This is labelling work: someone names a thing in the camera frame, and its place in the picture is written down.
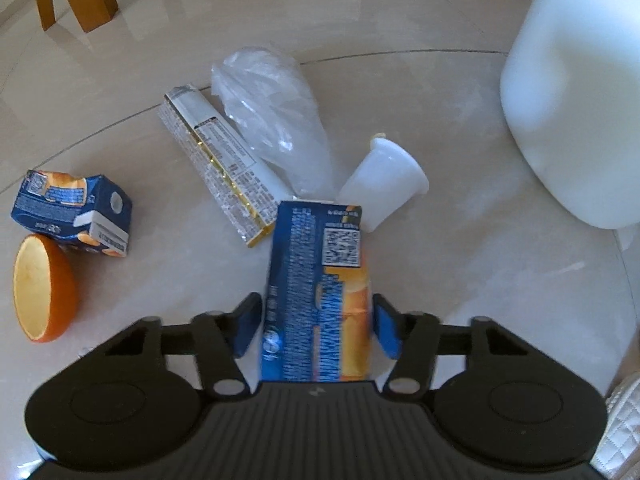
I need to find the orange peel half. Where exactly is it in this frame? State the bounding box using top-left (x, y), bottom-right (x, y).
top-left (13, 234), bottom-right (78, 344)

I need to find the white plastic waste bin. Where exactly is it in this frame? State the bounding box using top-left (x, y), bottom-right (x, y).
top-left (500, 0), bottom-right (640, 230)

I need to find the long silver printed box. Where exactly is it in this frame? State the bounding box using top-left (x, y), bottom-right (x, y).
top-left (158, 84), bottom-right (293, 250)

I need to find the small white plastic cup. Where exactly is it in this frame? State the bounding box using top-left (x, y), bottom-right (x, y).
top-left (339, 133), bottom-right (430, 233)

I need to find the person's white quilted clothing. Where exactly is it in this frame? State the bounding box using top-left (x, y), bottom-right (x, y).
top-left (591, 371), bottom-right (640, 480)

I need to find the blue orange juice carton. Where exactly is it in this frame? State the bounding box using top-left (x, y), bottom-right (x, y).
top-left (11, 170), bottom-right (134, 258)
top-left (260, 201), bottom-right (373, 383)

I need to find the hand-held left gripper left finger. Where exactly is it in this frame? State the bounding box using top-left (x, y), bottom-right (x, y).
top-left (105, 292), bottom-right (263, 399)

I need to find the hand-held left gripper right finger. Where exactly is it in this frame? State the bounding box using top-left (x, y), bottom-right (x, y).
top-left (372, 294), bottom-right (521, 399)

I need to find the clear plastic bag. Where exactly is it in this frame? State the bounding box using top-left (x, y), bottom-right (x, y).
top-left (210, 46), bottom-right (337, 200)

